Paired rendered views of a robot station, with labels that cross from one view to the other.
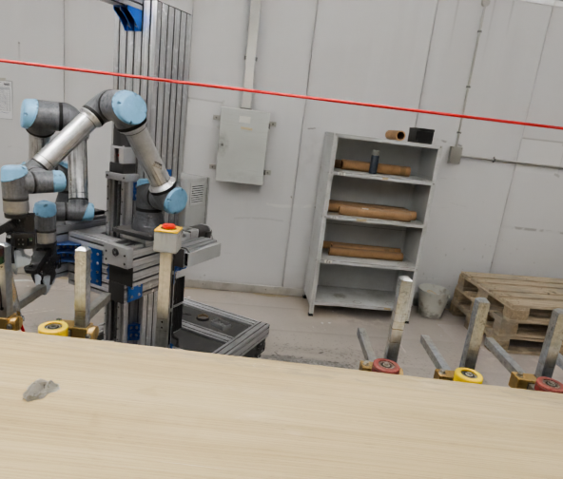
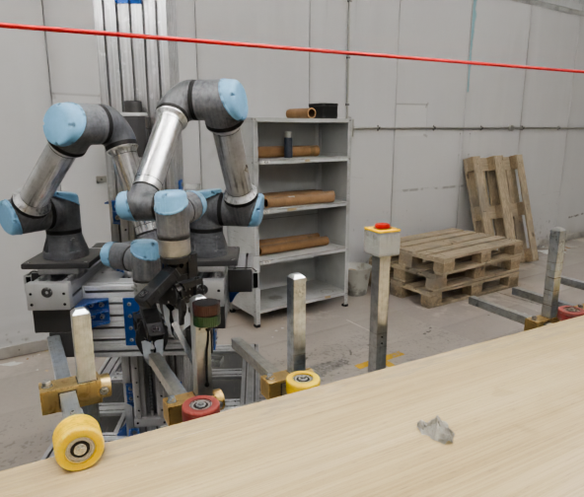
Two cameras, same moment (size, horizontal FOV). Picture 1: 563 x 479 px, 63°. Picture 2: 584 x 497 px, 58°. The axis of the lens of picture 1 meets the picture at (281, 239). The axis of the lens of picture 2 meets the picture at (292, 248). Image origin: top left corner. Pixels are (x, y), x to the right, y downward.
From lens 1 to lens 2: 122 cm
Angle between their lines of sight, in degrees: 27
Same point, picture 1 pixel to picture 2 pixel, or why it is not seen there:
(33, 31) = not seen: outside the picture
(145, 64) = (152, 46)
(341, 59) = (228, 35)
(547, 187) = (420, 148)
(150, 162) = (243, 166)
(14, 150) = not seen: outside the picture
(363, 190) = (272, 177)
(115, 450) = not seen: outside the picture
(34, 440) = (532, 464)
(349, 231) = (265, 226)
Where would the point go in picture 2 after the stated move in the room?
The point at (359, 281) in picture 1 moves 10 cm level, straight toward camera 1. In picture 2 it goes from (282, 278) to (286, 281)
